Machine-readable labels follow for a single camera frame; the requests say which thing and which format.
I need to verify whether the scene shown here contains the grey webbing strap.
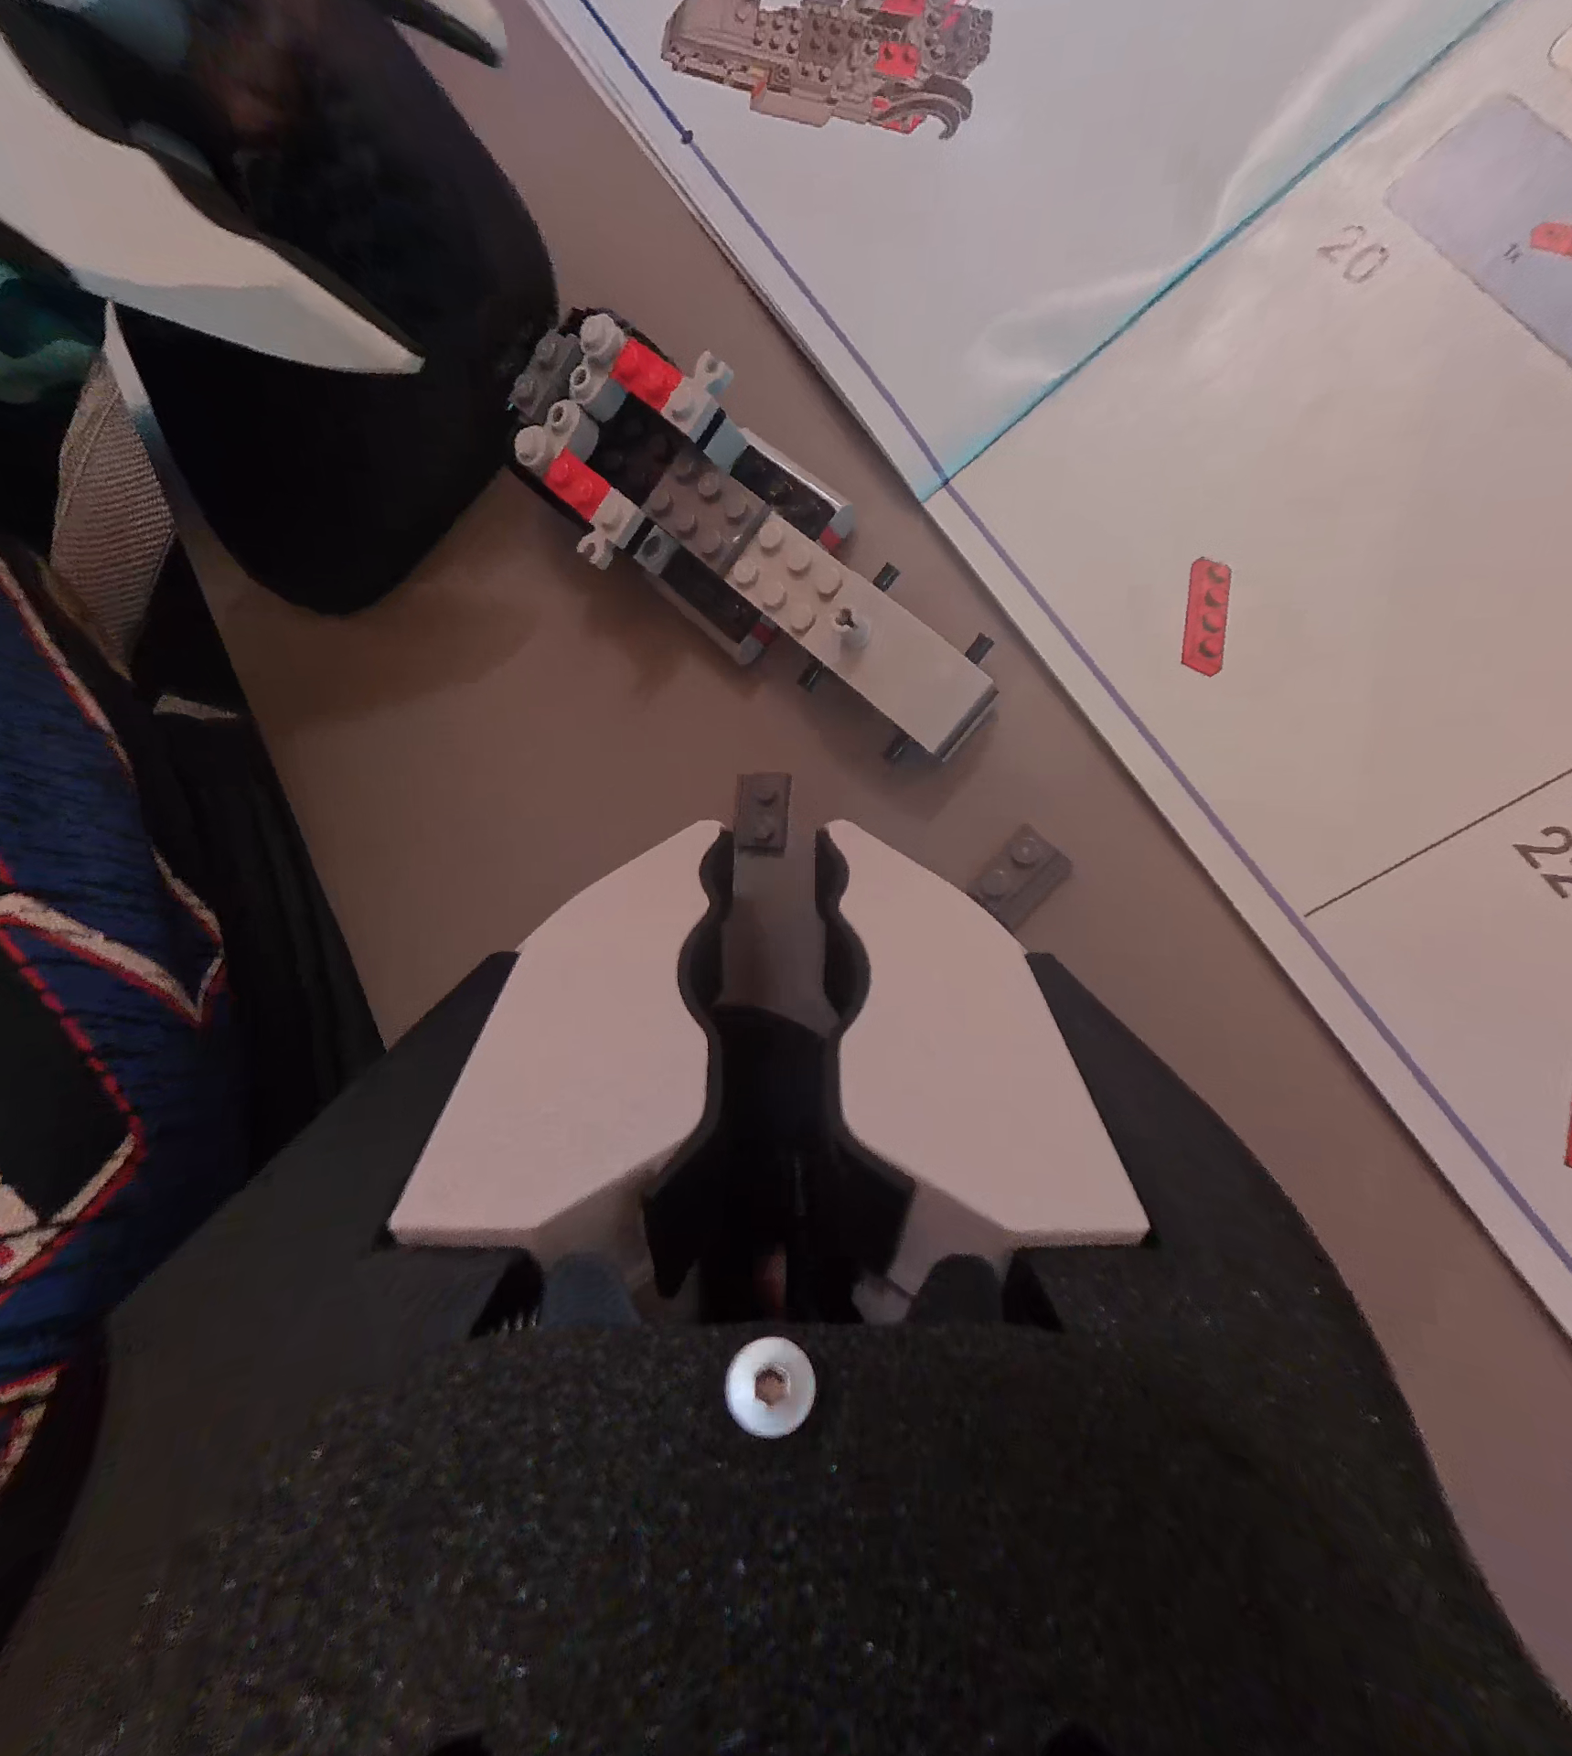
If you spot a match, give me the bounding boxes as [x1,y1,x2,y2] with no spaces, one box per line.
[49,307,179,676]

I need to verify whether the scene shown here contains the toy brick car model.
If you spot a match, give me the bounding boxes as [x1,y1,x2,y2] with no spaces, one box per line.
[506,307,1001,766]

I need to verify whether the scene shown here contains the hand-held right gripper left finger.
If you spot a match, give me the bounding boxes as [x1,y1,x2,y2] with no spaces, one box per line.
[385,817,735,1253]

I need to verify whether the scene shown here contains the grey desk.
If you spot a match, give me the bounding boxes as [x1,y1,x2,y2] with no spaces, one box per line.
[161,0,1572,1756]

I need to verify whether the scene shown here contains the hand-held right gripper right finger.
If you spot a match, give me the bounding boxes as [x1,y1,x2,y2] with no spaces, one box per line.
[819,817,1151,1302]

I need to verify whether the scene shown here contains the dark grey toy brick plate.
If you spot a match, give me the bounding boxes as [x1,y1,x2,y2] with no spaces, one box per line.
[733,771,797,859]
[967,825,1073,932]

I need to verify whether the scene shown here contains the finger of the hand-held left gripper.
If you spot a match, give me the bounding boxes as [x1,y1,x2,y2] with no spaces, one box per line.
[0,0,426,376]
[387,0,510,69]

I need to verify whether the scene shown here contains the open building instruction booklet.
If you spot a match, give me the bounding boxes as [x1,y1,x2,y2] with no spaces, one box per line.
[532,0,1572,1456]

